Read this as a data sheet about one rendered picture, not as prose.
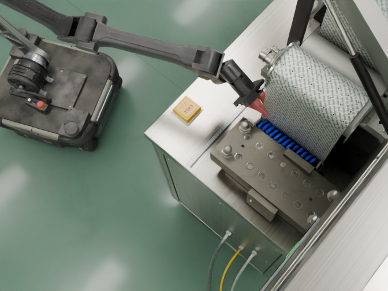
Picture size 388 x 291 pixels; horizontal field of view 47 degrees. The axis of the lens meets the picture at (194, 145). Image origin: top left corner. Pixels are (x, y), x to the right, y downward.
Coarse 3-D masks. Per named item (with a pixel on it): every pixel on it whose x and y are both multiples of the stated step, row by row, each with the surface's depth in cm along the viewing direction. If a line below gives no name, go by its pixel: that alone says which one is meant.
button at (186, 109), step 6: (186, 96) 156; (180, 102) 155; (186, 102) 155; (192, 102) 155; (174, 108) 154; (180, 108) 154; (186, 108) 154; (192, 108) 154; (198, 108) 154; (180, 114) 153; (186, 114) 153; (192, 114) 153; (186, 120) 153
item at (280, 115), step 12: (264, 108) 134; (276, 108) 129; (288, 108) 123; (276, 120) 135; (288, 120) 129; (300, 120) 124; (288, 132) 135; (300, 132) 130; (312, 132) 124; (300, 144) 136; (312, 144) 130; (324, 144) 124; (324, 156) 130
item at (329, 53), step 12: (312, 36) 126; (312, 48) 124; (324, 48) 124; (336, 48) 125; (324, 60) 123; (336, 60) 123; (348, 60) 123; (348, 72) 121; (372, 72) 121; (360, 84) 120; (384, 84) 119
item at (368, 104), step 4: (368, 100) 110; (368, 104) 110; (364, 108) 109; (368, 108) 109; (360, 112) 109; (364, 112) 109; (356, 116) 109; (360, 116) 109; (352, 120) 110; (356, 120) 109; (352, 124) 110; (348, 128) 111; (352, 128) 110; (344, 132) 113; (348, 132) 112
